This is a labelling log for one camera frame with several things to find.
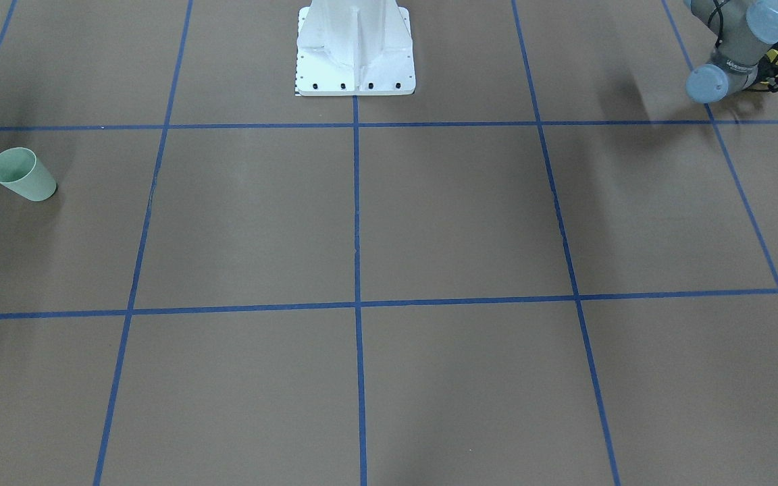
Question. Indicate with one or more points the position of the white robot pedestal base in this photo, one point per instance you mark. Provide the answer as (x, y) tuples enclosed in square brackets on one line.
[(354, 48)]

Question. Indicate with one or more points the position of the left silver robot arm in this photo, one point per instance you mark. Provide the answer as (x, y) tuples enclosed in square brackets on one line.
[(745, 31)]

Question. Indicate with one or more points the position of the pale green plastic cup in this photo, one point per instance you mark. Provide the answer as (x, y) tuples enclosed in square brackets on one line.
[(22, 172)]

